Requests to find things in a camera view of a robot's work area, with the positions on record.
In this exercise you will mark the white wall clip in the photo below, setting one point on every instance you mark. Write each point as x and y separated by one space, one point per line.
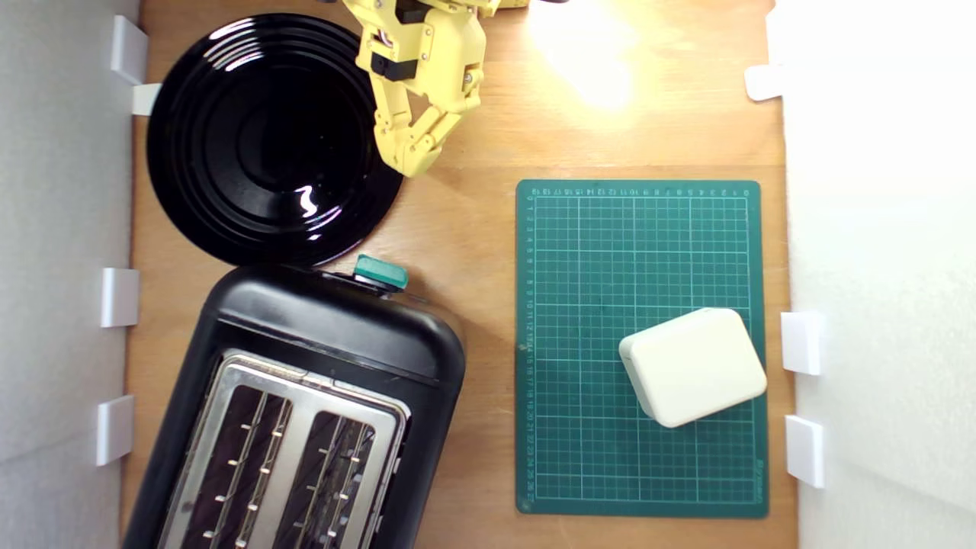
145 99
802 343
764 81
120 297
114 429
128 49
805 451

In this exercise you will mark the white block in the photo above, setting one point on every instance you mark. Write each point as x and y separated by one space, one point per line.
694 366

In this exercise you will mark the black plate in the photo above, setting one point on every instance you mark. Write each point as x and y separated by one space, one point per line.
267 145

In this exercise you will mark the black two-slot toaster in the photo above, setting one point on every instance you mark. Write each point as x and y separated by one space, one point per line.
328 335

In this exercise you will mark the green toaster lever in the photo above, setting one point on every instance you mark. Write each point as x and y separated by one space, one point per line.
381 272

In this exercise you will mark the green cutting mat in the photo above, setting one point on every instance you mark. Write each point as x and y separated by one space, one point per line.
602 267

